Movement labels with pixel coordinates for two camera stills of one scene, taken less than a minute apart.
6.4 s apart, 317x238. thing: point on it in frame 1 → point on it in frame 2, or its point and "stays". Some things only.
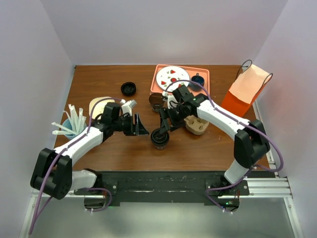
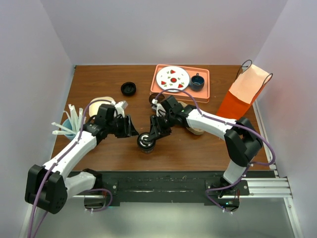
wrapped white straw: [63, 132] stays
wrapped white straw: [63, 127] stays
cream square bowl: [99, 107] stays
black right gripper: [175, 125] → [155, 132]
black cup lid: [159, 139] → [143, 142]
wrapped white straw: [73, 116] stays
